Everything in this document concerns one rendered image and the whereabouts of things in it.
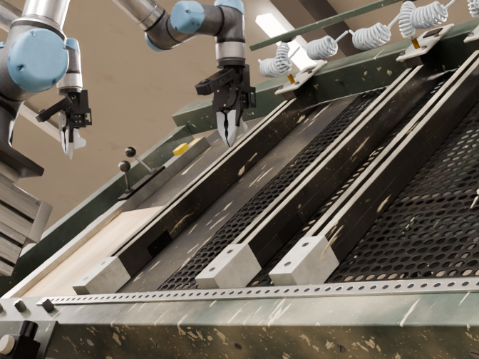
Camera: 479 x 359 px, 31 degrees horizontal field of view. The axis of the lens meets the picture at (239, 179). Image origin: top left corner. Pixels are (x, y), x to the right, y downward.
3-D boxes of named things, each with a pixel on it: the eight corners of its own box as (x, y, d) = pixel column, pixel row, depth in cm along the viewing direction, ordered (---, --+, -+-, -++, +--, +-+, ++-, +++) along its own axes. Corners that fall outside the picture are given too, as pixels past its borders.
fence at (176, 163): (5, 311, 248) (-3, 300, 247) (201, 147, 308) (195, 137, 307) (13, 311, 245) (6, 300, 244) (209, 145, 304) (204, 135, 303)
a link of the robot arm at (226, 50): (232, 40, 206) (207, 45, 211) (233, 59, 206) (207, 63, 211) (251, 44, 212) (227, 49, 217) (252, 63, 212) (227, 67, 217)
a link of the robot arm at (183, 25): (162, 40, 207) (199, 45, 214) (189, 26, 198) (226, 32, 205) (160, 8, 208) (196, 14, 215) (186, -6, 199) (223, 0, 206)
